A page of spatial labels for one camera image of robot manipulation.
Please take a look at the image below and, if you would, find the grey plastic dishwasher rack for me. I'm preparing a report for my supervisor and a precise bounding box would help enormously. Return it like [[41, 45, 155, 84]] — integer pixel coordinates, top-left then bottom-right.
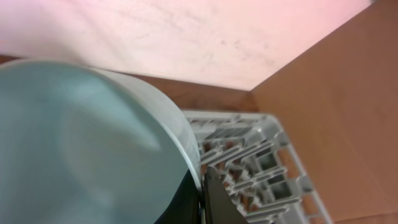
[[183, 110, 333, 224]]

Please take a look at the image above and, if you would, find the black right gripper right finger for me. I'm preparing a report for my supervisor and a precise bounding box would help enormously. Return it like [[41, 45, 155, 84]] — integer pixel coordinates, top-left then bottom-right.
[[203, 167, 248, 224]]

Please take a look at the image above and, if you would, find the light blue bowl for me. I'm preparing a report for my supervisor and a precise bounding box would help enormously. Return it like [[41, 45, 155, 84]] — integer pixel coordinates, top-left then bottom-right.
[[1, 60, 201, 223]]

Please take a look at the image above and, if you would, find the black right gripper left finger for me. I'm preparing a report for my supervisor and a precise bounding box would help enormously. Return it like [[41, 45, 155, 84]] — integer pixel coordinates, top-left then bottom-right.
[[155, 170, 200, 224]]

